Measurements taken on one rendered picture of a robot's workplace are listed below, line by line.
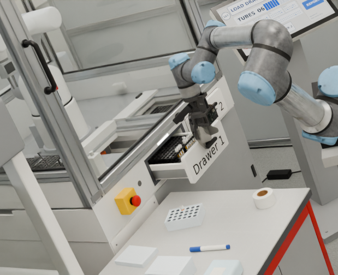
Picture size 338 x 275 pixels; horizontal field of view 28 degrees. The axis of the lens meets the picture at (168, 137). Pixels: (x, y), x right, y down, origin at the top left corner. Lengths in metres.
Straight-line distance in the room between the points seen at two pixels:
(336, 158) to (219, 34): 0.62
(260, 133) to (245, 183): 1.41
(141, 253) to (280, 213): 0.47
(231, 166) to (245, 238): 0.91
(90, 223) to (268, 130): 2.29
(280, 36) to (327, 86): 0.39
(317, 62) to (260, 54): 2.15
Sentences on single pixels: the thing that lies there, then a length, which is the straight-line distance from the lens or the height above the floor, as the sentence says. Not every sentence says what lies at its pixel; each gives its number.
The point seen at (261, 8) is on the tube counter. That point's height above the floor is 1.11.
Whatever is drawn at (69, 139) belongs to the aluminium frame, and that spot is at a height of 1.19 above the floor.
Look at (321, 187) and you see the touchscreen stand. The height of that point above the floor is 0.14.
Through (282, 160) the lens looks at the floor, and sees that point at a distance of 4.26.
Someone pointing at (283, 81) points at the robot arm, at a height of 1.20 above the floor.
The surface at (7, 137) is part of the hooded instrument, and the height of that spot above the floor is 1.41.
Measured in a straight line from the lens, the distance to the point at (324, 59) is 4.09.
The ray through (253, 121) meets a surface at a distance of 4.48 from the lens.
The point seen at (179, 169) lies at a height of 0.87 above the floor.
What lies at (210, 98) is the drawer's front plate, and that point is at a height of 0.92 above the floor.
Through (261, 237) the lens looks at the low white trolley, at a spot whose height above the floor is 0.76.
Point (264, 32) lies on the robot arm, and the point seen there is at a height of 1.34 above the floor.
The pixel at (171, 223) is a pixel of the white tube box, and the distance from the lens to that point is 2.35.
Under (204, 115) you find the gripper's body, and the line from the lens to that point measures 2.43.
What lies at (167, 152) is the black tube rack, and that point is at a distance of 2.60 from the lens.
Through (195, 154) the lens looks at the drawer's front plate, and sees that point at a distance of 2.49.
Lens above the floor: 1.89
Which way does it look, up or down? 21 degrees down
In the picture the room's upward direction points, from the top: 22 degrees counter-clockwise
